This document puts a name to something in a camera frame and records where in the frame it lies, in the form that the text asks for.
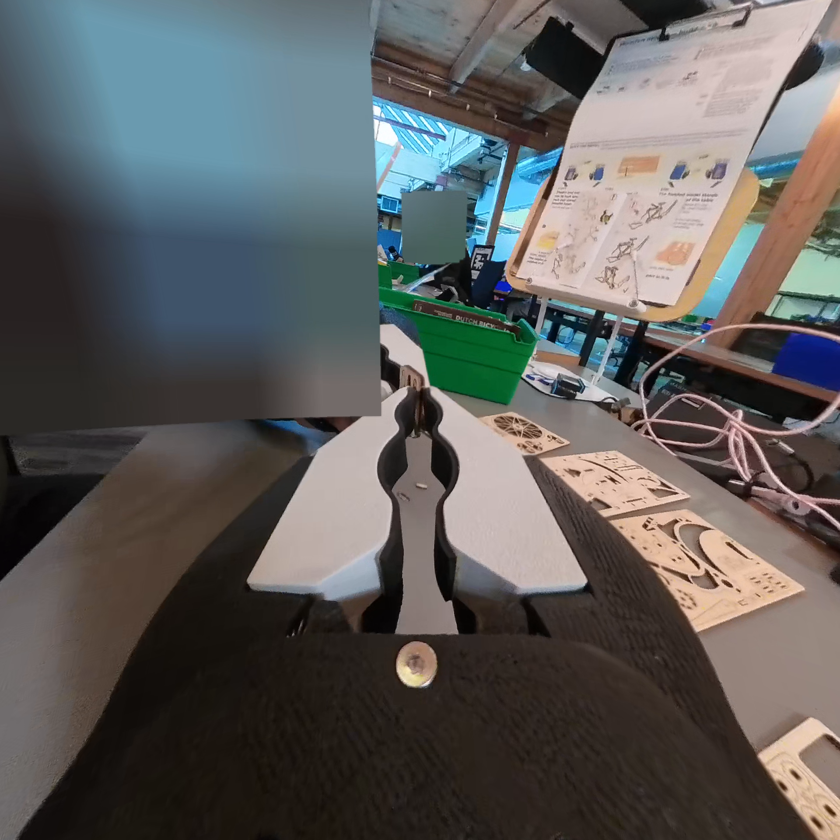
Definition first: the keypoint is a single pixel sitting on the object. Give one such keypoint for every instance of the wooden model part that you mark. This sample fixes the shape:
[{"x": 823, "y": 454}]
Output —
[{"x": 413, "y": 394}]

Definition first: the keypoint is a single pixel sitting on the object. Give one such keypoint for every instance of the black white marker sign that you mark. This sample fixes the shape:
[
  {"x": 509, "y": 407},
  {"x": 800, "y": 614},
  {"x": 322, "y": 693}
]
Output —
[{"x": 482, "y": 260}]

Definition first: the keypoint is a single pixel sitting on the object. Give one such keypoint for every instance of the printed instruction sheet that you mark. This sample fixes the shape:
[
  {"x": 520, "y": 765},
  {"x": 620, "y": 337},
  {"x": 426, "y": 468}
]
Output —
[{"x": 656, "y": 131}]

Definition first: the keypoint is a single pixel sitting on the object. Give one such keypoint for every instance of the brown model kit box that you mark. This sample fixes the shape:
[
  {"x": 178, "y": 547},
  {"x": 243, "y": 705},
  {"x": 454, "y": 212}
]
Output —
[{"x": 459, "y": 316}]

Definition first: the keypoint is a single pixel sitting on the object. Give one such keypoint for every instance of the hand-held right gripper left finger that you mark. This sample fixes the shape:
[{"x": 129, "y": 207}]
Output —
[{"x": 321, "y": 525}]

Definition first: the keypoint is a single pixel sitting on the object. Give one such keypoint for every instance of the wooden sheet with slot cutouts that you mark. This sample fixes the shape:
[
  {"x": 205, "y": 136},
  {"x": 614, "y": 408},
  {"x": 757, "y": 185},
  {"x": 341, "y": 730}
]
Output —
[{"x": 617, "y": 482}]

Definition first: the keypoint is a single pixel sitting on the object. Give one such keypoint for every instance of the white clipboard stand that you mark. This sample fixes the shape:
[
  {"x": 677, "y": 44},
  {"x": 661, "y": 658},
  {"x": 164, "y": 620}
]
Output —
[{"x": 613, "y": 341}]

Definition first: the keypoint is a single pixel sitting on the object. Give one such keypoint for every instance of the wooden sheet with star cutout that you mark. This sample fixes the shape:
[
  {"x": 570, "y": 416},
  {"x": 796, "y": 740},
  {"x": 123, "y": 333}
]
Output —
[{"x": 804, "y": 781}]

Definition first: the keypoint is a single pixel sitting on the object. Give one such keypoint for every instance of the wooden sheet with curved cutouts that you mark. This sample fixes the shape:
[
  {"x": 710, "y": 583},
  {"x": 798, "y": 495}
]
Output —
[{"x": 709, "y": 564}]

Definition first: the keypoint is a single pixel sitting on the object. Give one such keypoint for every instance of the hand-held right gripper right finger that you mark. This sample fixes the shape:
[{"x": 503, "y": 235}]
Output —
[{"x": 512, "y": 525}]

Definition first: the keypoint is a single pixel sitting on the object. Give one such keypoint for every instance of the small black device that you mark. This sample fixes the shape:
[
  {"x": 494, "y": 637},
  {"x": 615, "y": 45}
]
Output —
[{"x": 569, "y": 384}]

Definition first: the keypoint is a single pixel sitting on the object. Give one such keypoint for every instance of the small wooden clip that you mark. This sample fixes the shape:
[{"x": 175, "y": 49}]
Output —
[{"x": 625, "y": 413}]

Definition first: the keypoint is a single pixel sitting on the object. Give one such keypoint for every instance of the large green plastic bin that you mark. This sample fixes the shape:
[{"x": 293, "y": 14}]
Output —
[{"x": 472, "y": 364}]

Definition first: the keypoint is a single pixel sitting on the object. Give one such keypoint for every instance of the long wooden desk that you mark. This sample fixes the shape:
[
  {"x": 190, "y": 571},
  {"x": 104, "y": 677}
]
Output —
[{"x": 709, "y": 358}]

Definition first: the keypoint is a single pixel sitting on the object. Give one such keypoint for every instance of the wooden sheet with wheel pattern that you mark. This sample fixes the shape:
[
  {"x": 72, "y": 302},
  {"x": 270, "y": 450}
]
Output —
[{"x": 525, "y": 430}]

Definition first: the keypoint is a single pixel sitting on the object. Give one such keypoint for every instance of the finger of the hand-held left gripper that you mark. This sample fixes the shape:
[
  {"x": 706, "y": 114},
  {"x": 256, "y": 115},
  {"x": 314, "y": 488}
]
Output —
[{"x": 401, "y": 344}]

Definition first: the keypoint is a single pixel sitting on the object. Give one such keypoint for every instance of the tan clipboard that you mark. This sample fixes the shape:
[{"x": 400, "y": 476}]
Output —
[{"x": 735, "y": 216}]

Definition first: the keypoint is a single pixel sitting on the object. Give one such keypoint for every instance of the black pouch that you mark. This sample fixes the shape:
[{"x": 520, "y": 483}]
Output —
[{"x": 702, "y": 410}]

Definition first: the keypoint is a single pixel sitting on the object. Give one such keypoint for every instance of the wooden support post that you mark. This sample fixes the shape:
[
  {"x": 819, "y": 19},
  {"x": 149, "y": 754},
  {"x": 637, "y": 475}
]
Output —
[{"x": 787, "y": 216}]

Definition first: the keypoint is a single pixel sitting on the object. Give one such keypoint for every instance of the blue storage crate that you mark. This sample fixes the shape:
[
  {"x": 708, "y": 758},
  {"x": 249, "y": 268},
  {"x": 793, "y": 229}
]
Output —
[{"x": 807, "y": 358}]

